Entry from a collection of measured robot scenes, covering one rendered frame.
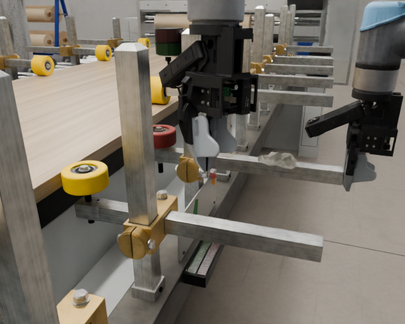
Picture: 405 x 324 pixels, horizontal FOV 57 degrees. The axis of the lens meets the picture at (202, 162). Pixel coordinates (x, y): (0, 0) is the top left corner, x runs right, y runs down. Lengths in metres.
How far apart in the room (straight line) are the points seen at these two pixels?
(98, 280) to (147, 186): 0.36
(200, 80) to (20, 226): 0.28
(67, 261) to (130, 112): 0.40
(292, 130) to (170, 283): 2.68
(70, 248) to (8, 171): 0.50
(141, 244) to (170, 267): 0.18
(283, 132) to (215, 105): 2.82
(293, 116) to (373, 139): 2.50
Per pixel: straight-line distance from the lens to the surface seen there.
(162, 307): 0.68
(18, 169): 0.35
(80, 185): 0.66
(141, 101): 0.53
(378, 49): 0.73
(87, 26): 11.58
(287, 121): 3.28
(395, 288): 1.97
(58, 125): 0.99
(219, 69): 0.50
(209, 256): 0.78
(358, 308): 1.80
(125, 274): 0.88
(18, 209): 0.36
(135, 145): 0.55
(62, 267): 0.82
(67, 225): 0.80
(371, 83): 0.74
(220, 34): 0.49
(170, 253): 0.79
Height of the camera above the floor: 1.17
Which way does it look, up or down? 23 degrees down
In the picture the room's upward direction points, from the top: straight up
